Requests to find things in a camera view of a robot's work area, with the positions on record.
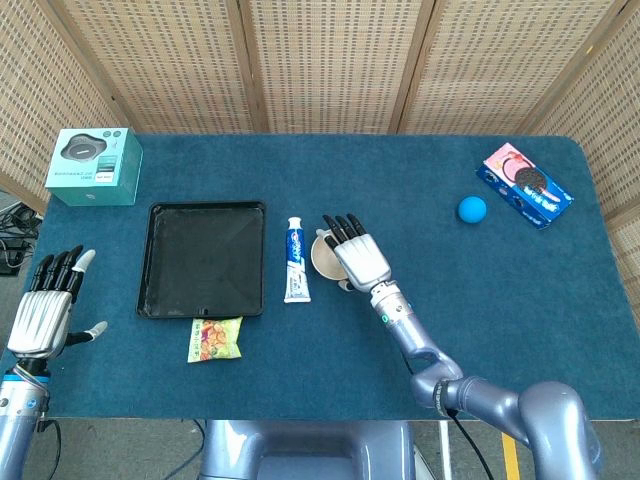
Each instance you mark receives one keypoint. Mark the beige round bowl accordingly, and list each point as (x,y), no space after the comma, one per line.
(322,260)

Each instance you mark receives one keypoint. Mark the woven wooden folding screen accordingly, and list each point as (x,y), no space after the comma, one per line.
(325,65)

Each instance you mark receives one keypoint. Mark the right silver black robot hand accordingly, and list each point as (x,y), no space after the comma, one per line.
(362,262)

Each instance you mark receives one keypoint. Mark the blue cookie box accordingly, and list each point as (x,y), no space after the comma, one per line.
(525,187)

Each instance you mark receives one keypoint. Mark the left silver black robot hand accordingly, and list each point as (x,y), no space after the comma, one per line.
(42,320)

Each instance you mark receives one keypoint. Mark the blue ball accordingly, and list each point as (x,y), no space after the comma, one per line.
(472,209)

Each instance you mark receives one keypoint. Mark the black rectangular tray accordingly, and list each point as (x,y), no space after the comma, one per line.
(200,260)

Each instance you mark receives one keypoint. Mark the blue felt table cover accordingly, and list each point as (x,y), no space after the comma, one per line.
(425,300)

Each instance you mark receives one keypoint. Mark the yellow snack packet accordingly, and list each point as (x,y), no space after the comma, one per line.
(215,340)

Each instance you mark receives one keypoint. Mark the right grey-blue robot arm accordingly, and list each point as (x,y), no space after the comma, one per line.
(500,400)

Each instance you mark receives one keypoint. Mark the blue white toothpaste tube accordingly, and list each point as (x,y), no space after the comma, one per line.
(296,265)

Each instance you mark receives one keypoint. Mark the teal cardboard product box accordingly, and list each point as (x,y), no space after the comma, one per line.
(90,170)

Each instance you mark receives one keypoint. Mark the grey-blue robot torso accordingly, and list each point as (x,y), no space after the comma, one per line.
(310,450)

